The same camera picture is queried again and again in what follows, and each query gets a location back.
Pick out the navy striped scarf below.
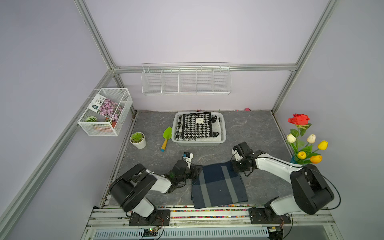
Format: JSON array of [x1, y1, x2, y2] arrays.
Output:
[[192, 161, 248, 209]]

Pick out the black white houndstooth scarf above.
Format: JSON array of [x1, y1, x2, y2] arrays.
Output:
[[181, 112, 213, 139]]

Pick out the smiley houndstooth white scarf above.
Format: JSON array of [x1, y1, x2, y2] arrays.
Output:
[[174, 115, 222, 142]]

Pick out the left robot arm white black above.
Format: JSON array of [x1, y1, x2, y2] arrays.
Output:
[[109, 158, 203, 219]]

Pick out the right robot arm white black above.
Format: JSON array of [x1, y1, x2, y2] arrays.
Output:
[[231, 142, 335, 218]]

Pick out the white plastic basket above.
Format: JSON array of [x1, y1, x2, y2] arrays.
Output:
[[172, 112, 227, 147]]

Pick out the green toy shovel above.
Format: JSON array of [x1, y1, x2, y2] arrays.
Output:
[[161, 127, 172, 152]]

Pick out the blue glass vase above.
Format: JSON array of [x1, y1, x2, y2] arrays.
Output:
[[290, 156, 297, 164]]

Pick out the artificial flower bouquet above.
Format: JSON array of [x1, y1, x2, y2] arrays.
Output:
[[286, 114, 329, 165]]

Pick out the small potted green plant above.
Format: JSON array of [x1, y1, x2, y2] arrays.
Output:
[[130, 132, 147, 150]]

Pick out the flower seed packet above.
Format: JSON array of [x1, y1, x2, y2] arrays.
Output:
[[88, 94, 123, 122]]

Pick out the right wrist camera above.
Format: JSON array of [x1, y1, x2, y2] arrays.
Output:
[[232, 145, 243, 162]]

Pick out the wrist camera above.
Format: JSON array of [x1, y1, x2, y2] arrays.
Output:
[[232, 145, 243, 162], [182, 152, 193, 168]]

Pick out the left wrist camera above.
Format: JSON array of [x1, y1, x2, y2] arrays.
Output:
[[182, 152, 193, 168]]

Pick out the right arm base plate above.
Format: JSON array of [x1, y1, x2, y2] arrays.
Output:
[[249, 207, 292, 226]]

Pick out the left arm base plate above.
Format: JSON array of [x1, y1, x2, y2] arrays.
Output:
[[129, 209, 171, 227]]

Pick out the white wire wall shelf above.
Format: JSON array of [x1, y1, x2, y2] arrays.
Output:
[[141, 64, 232, 95]]

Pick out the white mesh wall basket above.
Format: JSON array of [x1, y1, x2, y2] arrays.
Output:
[[78, 88, 133, 137]]

